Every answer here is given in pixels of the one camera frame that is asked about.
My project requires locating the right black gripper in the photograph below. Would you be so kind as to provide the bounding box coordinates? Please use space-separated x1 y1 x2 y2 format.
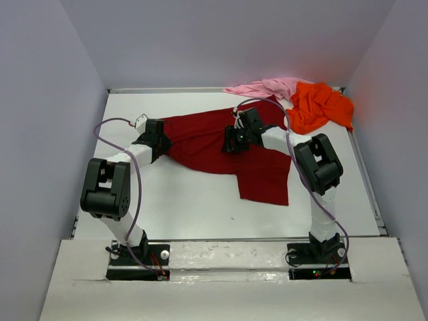
221 125 251 152

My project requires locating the dark red t shirt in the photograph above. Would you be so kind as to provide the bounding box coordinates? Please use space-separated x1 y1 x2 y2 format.
165 108 291 206

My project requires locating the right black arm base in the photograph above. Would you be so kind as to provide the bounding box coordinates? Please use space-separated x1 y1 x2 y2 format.
284 233 352 281

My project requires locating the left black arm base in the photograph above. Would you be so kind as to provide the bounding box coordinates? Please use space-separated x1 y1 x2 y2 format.
105 239 171 282

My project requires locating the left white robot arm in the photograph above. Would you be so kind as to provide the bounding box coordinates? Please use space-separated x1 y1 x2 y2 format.
80 114 173 265

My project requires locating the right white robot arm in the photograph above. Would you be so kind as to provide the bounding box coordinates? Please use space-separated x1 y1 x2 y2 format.
223 108 348 268

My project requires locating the pink t shirt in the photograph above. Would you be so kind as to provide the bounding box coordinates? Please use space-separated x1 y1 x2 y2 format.
223 77 312 101

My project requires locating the orange t shirt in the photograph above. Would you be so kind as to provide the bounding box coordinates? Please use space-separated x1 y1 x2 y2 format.
288 82 354 134

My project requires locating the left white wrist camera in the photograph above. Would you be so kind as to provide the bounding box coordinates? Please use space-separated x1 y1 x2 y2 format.
134 114 148 134

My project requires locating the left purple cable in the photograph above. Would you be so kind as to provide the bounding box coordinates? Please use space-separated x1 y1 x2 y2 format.
92 116 168 278

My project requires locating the purple cable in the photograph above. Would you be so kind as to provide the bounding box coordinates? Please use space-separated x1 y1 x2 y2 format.
92 116 168 278
233 98 350 278

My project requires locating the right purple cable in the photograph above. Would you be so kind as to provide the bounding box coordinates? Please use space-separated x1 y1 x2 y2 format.
233 98 350 278

